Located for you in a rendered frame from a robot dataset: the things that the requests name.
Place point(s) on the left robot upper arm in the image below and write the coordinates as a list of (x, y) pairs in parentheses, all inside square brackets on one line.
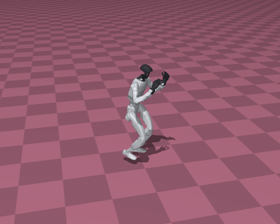
[(150, 84)]

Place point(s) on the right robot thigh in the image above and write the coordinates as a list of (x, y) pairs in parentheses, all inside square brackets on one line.
[(137, 124)]

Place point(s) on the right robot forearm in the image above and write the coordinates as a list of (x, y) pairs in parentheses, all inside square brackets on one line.
[(144, 97)]

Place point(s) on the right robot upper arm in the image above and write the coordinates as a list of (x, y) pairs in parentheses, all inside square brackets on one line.
[(135, 87)]

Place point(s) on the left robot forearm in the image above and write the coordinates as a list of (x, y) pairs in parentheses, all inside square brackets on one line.
[(161, 86)]

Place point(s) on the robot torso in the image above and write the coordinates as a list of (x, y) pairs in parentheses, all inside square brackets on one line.
[(142, 86)]

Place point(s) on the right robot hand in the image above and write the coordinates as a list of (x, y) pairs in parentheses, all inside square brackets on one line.
[(155, 85)]

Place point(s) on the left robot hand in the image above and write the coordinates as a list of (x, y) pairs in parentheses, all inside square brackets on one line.
[(165, 77)]

